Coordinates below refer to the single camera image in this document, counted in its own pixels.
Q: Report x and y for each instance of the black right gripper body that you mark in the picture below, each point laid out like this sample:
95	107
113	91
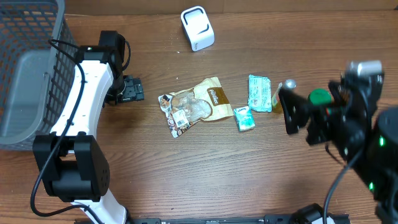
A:
315	121

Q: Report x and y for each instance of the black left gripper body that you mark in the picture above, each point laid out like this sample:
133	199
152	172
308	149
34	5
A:
132	91

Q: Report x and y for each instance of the yellow liquid bottle silver cap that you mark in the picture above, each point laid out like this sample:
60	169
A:
289	84

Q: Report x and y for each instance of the green lid labelled jar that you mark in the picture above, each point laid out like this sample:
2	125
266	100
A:
319	96

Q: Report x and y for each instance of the teal wet wipes pack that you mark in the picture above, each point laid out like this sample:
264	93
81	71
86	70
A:
259	98

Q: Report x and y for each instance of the teal tissue pack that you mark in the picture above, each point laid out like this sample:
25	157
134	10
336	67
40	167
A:
244	118

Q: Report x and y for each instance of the brown snack bag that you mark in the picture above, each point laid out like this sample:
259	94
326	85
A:
205	101

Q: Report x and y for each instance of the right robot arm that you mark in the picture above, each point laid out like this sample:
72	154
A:
369	146

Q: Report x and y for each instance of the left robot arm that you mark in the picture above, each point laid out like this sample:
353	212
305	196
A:
73	171

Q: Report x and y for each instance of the white barcode scanner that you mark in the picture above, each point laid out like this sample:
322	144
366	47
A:
197	28

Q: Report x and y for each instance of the dark grey plastic basket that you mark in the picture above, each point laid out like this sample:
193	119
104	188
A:
36	74

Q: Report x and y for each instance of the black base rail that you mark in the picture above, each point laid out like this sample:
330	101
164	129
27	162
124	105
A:
311	214

